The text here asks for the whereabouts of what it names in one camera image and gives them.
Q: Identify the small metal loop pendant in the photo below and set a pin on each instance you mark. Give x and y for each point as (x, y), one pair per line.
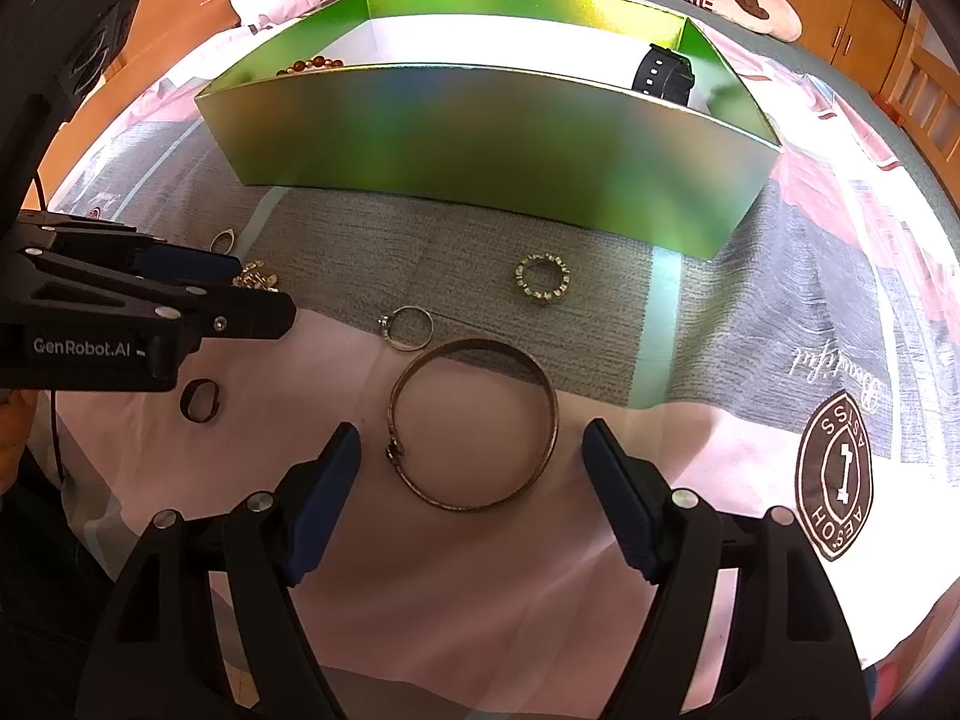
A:
(216, 242)

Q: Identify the green cardboard box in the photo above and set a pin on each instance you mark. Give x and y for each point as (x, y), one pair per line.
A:
(450, 135)

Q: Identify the brown metal bangle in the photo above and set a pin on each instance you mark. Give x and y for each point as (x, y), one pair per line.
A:
(553, 427)

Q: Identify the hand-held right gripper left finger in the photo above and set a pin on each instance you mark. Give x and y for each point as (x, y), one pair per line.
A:
(330, 495)

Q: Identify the printed patchwork bed sheet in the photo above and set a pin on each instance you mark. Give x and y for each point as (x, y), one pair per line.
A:
(750, 390)

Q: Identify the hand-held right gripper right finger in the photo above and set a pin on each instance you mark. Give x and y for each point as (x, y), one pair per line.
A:
(622, 502)

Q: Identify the wooden bed footboard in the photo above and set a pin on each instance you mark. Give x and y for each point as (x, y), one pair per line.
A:
(922, 90)

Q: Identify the black wrist watch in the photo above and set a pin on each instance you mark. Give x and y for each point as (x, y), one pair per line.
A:
(664, 75)

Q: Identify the dark cloth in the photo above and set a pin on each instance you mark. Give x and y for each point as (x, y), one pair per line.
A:
(45, 577)

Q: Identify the wooden wardrobe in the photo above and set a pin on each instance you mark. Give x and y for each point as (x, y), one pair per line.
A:
(862, 7)

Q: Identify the person's left hand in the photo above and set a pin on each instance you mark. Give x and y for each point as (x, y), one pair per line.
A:
(11, 442)

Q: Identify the wooden bed headboard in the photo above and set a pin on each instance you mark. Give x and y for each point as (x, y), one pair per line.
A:
(172, 15)

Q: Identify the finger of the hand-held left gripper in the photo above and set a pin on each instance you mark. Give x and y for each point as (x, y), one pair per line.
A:
(240, 315)
(187, 262)

